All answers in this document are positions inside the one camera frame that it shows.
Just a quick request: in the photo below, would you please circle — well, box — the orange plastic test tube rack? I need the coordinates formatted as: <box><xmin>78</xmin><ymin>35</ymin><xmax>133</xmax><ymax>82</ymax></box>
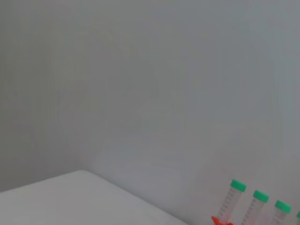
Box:
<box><xmin>211</xmin><ymin>215</ymin><xmax>234</xmax><ymax>225</ymax></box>

